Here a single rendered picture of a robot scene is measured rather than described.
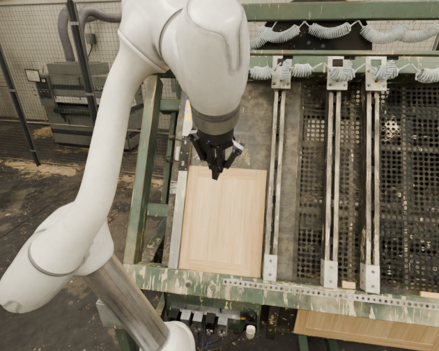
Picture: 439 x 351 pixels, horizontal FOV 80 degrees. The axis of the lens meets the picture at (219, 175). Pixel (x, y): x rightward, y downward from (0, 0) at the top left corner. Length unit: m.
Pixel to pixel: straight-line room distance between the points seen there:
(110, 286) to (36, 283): 0.26
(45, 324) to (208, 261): 1.63
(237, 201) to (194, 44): 1.15
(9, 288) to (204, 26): 0.58
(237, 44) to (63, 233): 0.43
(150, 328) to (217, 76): 0.80
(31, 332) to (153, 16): 2.53
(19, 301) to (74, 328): 1.93
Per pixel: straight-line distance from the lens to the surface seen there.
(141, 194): 1.53
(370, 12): 2.08
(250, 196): 1.43
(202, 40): 0.36
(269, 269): 1.40
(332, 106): 1.55
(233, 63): 0.38
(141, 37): 0.48
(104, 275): 0.83
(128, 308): 0.90
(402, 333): 2.18
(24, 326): 2.80
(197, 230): 1.46
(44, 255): 0.59
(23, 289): 0.65
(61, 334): 2.61
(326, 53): 1.45
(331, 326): 2.05
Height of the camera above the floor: 1.97
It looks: 27 degrees down
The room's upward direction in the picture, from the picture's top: straight up
